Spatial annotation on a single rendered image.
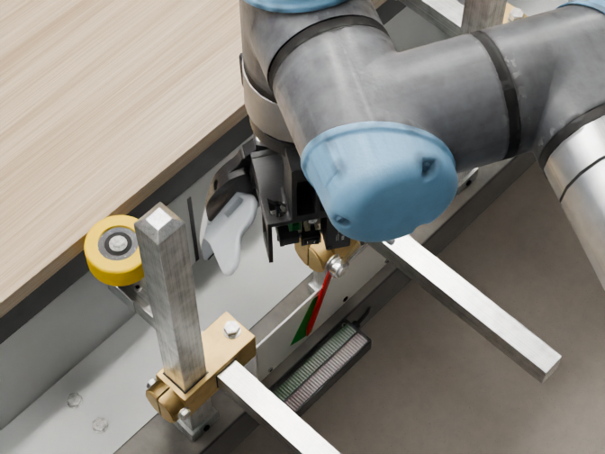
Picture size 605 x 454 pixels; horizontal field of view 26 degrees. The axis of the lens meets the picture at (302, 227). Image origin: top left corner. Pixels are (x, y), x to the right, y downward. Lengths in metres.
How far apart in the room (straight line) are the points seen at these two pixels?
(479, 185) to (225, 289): 0.38
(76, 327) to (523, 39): 1.08
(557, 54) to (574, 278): 1.87
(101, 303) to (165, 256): 0.48
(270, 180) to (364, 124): 0.23
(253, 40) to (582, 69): 0.19
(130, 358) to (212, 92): 0.38
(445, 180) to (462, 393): 1.76
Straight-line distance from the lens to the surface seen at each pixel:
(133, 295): 1.59
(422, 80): 0.71
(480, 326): 1.55
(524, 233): 2.63
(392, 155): 0.68
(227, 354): 1.54
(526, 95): 0.73
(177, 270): 1.29
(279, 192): 0.90
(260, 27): 0.76
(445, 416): 2.42
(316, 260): 1.57
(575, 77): 0.73
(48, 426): 1.76
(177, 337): 1.40
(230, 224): 0.98
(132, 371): 1.77
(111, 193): 1.58
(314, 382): 1.66
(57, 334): 1.70
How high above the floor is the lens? 2.21
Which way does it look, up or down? 58 degrees down
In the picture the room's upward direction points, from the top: straight up
